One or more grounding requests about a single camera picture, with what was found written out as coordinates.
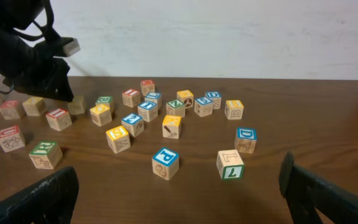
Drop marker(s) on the yellow block upper right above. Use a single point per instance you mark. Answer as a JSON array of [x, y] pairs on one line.
[[187, 97]]

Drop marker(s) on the red Q block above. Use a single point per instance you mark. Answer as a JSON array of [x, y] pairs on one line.
[[12, 109]]

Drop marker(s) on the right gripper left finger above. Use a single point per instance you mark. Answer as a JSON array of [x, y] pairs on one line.
[[50, 200]]

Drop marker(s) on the blue P block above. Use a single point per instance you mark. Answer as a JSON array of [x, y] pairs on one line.
[[165, 163]]

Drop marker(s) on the yellow S block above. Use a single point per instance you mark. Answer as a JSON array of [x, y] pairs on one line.
[[118, 139]]

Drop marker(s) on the red i block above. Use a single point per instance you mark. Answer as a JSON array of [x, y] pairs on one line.
[[131, 98], [59, 119]]

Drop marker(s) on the blue 5 block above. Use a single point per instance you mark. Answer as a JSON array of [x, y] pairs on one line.
[[203, 106]]

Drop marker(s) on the green Z block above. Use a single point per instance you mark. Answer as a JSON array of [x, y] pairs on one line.
[[176, 108]]

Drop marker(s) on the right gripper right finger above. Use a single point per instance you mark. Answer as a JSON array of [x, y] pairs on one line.
[[306, 193]]

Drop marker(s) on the red I block upper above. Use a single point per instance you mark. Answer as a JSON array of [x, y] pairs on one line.
[[131, 98]]

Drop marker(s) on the yellow block centre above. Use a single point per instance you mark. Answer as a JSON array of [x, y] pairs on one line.
[[101, 115]]

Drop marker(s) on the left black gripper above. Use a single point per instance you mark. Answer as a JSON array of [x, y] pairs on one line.
[[23, 24]]

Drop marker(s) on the green R block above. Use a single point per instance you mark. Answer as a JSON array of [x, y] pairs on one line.
[[46, 155]]

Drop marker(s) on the yellow B block far right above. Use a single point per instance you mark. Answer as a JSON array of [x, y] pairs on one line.
[[234, 109]]

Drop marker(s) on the blue d block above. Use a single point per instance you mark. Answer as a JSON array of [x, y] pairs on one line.
[[245, 140], [216, 97]]

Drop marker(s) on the red M block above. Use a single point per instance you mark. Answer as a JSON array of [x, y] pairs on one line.
[[147, 86]]

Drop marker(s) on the blue 2 block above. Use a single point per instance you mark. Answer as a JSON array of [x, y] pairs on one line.
[[133, 123]]

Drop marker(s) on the plain L block green 7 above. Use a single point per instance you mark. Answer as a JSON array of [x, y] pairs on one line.
[[230, 164]]

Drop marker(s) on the yellow C block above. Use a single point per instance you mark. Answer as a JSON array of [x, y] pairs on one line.
[[77, 105]]

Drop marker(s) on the blue D block lower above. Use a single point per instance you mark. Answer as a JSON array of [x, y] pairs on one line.
[[245, 140]]

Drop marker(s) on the yellow K block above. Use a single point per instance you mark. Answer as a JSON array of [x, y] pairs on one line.
[[171, 126]]

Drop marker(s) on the green B block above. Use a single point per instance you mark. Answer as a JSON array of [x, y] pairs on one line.
[[107, 101]]

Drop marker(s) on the red U block centre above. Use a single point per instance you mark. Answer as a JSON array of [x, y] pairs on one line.
[[11, 138]]

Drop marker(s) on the blue L block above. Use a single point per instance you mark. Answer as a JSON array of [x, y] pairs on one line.
[[154, 97]]

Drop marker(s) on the red I block centre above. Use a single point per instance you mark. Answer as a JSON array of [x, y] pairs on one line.
[[59, 119]]

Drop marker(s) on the blue T block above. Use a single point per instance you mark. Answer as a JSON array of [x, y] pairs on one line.
[[148, 110]]

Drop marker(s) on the blue D block upper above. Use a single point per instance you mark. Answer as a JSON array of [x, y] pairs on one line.
[[216, 97]]

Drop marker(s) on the yellow O block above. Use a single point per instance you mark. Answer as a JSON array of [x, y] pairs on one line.
[[35, 106]]

